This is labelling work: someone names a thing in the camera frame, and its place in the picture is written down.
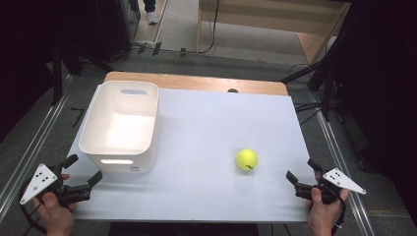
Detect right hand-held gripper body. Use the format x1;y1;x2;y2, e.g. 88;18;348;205
294;167;367;207

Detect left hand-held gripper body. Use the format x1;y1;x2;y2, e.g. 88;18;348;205
19;162;93;207

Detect yellow tennis ball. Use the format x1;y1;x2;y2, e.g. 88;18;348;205
235;148;259;172

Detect white plastic bin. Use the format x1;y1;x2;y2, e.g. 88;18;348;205
78;80;160;174

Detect person's left hand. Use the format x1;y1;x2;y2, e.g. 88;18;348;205
31;173;77;236

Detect person's right hand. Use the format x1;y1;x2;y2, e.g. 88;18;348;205
306;173;351;236

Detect black tripod stand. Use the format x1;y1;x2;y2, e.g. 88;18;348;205
279;48;338;122

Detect white board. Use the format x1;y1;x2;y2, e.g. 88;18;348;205
62;84;318;224

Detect black curtain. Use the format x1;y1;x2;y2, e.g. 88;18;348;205
328;0;417;227
0;0;132;144

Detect wooden table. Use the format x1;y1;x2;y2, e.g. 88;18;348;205
103;71;289;97

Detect light wooden desk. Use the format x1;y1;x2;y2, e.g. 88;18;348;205
196;0;352;66

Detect metal floor rail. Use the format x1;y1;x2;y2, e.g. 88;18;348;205
309;91;377;236
0;74;75;224

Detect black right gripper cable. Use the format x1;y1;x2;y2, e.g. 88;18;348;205
330;196;348;236

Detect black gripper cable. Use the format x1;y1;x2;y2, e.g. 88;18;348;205
330;196;348;236
18;178;48;235

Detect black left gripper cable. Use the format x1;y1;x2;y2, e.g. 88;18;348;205
18;178;48;235

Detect black floor cables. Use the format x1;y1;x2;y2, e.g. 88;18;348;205
293;101;324;126

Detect black hanging cable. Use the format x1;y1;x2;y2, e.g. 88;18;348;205
156;0;220;56

